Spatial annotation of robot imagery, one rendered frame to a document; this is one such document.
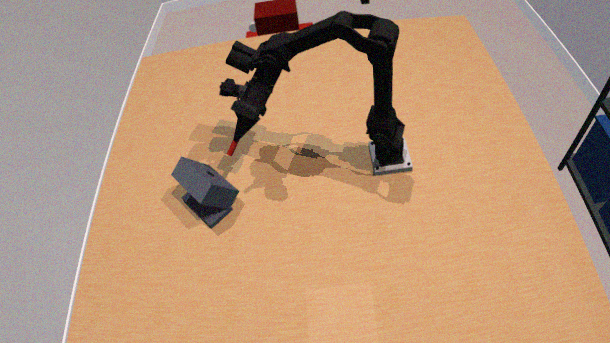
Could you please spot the grey sloped panel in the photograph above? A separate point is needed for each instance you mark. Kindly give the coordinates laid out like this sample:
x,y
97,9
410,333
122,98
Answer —
x,y
209,195

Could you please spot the dark red peg with grey band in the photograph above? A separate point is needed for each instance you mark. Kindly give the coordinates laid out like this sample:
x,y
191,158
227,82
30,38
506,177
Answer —
x,y
232,147

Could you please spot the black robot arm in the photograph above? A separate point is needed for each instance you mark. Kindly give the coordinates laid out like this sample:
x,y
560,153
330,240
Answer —
x,y
273,55

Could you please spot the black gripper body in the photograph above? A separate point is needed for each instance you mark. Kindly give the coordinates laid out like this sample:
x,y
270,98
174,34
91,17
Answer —
x,y
255,98

